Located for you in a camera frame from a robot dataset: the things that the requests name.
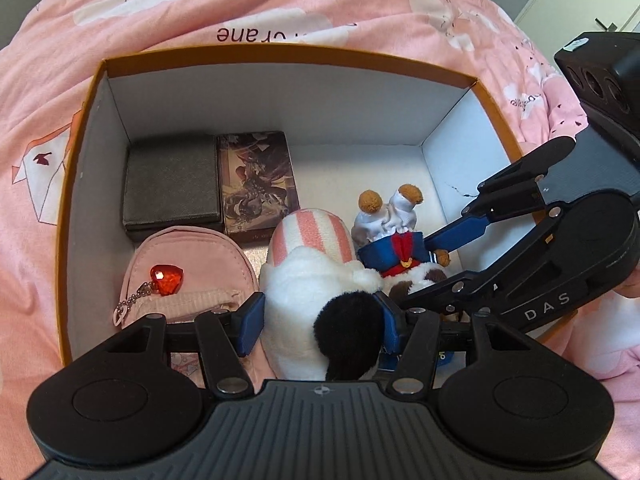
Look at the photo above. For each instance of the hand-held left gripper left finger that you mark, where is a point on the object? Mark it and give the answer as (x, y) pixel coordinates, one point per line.
(250, 325)

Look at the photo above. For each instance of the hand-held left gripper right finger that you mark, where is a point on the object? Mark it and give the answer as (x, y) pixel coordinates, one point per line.
(391, 327)

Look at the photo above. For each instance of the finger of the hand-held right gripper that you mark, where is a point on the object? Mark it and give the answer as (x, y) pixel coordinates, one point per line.
(530, 290)
(460, 232)

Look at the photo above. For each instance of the white plush dog striped hat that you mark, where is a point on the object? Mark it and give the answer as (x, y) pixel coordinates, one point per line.
(305, 300)

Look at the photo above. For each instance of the small plush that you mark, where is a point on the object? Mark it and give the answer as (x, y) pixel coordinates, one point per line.
(395, 255)

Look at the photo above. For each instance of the pink mini backpack pouch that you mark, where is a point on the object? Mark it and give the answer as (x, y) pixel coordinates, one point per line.
(192, 255)

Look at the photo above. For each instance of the illustrated card box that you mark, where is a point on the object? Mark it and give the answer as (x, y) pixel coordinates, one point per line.
(256, 185)

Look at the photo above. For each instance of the dark grey box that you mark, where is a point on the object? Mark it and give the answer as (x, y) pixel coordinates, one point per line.
(170, 185)

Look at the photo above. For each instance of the orange cardboard box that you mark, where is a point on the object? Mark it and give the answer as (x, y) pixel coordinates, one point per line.
(300, 105)

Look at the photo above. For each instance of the pink cloud print blanket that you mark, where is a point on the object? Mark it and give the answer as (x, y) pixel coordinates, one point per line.
(300, 5)

